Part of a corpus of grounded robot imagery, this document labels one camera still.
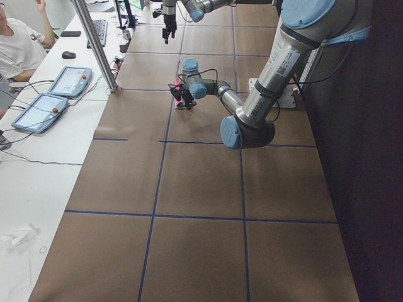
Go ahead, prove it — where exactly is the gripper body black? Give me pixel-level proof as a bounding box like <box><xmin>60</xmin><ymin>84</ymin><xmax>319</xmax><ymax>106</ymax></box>
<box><xmin>168</xmin><ymin>83</ymin><xmax>191</xmax><ymax>98</ymax></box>
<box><xmin>163</xmin><ymin>14</ymin><xmax>176</xmax><ymax>31</ymax></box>

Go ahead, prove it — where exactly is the pink towel grey hem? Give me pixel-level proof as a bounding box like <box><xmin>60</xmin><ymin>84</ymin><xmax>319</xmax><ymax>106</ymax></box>
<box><xmin>171</xmin><ymin>78</ymin><xmax>186</xmax><ymax>109</ymax></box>

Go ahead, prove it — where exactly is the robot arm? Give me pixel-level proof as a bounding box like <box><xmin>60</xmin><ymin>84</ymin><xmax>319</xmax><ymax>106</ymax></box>
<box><xmin>153</xmin><ymin>0</ymin><xmax>236</xmax><ymax>45</ymax></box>
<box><xmin>171</xmin><ymin>0</ymin><xmax>373</xmax><ymax>149</ymax></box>

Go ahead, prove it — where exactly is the metal cup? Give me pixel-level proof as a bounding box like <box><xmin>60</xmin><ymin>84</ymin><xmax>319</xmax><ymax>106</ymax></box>
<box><xmin>122</xmin><ymin>28</ymin><xmax>134</xmax><ymax>40</ymax></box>

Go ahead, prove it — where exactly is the black keyboard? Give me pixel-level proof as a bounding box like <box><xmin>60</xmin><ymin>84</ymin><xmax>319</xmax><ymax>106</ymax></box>
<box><xmin>93</xmin><ymin>20</ymin><xmax>108</xmax><ymax>47</ymax></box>

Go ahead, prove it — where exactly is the black smartphone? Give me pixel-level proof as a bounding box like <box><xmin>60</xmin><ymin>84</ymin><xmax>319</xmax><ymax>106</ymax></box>
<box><xmin>60</xmin><ymin>31</ymin><xmax>81</xmax><ymax>38</ymax></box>

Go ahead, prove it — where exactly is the black computer mouse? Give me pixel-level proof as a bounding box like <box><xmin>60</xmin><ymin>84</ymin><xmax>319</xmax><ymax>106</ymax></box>
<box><xmin>62</xmin><ymin>51</ymin><xmax>76</xmax><ymax>60</ymax></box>

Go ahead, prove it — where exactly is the upper teach pendant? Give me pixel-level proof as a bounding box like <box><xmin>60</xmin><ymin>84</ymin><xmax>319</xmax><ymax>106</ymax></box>
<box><xmin>48</xmin><ymin>66</ymin><xmax>92</xmax><ymax>98</ymax></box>

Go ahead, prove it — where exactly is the teach pendant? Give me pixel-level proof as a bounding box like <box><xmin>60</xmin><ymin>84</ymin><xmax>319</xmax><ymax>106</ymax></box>
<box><xmin>11</xmin><ymin>93</ymin><xmax>68</xmax><ymax>134</ymax></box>
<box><xmin>48</xmin><ymin>66</ymin><xmax>92</xmax><ymax>98</ymax></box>

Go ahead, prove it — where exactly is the lower teach pendant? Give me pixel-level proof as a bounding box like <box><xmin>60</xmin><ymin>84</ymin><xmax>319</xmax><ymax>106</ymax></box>
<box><xmin>11</xmin><ymin>93</ymin><xmax>68</xmax><ymax>134</ymax></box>

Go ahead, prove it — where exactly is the person in white shirt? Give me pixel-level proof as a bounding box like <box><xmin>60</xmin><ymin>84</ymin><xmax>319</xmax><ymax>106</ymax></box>
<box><xmin>1</xmin><ymin>1</ymin><xmax>55</xmax><ymax>82</ymax></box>

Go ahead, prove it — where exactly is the crumpled white tissue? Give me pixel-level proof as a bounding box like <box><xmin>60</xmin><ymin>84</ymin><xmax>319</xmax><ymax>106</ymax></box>
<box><xmin>1</xmin><ymin>223</ymin><xmax>41</xmax><ymax>247</ymax></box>

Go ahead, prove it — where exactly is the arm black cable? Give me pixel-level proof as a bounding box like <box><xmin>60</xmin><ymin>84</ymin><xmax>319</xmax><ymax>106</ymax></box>
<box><xmin>178</xmin><ymin>68</ymin><xmax>219</xmax><ymax>83</ymax></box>

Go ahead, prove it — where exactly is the aluminium frame post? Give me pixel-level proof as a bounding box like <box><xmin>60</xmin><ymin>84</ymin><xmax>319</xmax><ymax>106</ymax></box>
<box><xmin>72</xmin><ymin>0</ymin><xmax>118</xmax><ymax>92</ymax></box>

